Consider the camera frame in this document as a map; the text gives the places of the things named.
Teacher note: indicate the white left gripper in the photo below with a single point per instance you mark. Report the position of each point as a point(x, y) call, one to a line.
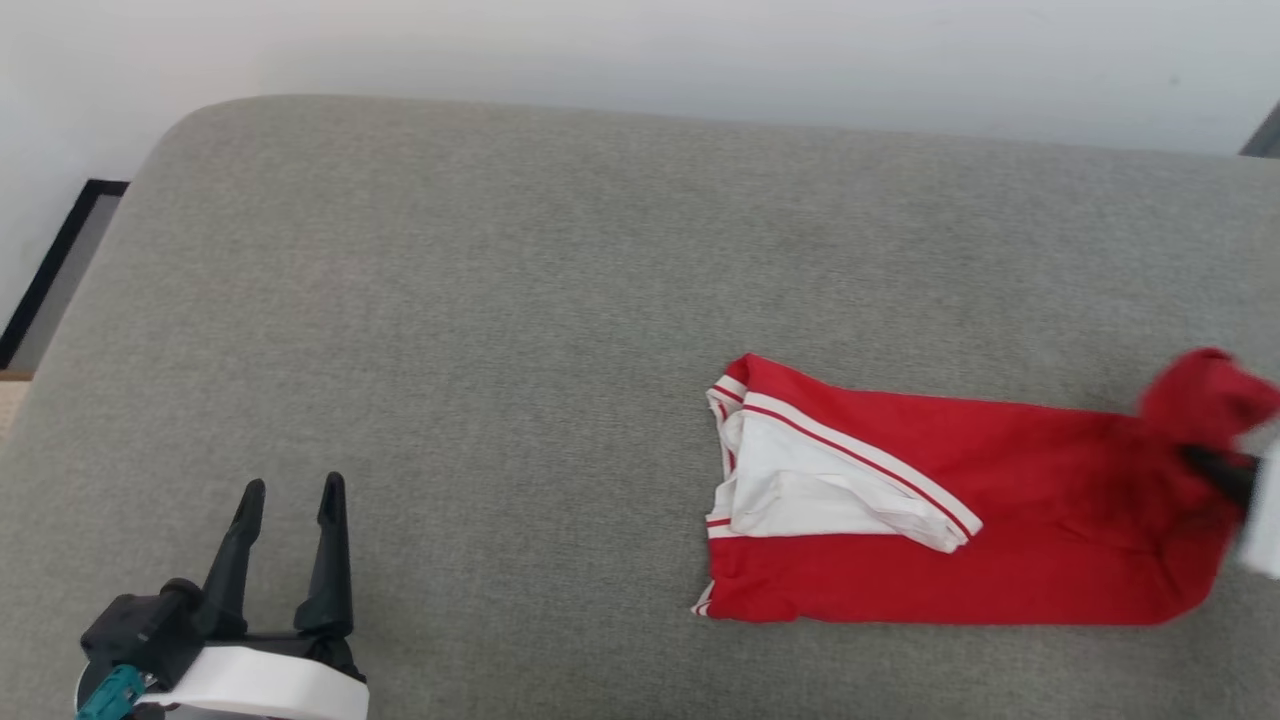
point(265, 680)

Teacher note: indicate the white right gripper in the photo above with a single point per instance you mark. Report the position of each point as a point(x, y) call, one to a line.
point(1265, 510)

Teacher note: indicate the red jersey with white trim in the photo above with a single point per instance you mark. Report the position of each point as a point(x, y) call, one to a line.
point(1000, 520)

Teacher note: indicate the grey fabric sofa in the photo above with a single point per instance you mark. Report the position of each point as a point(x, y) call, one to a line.
point(500, 350)

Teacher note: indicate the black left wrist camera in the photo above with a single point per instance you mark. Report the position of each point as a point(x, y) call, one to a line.
point(145, 630)

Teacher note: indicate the grey metal bracket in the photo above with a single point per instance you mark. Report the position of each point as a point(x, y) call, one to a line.
point(1263, 135)

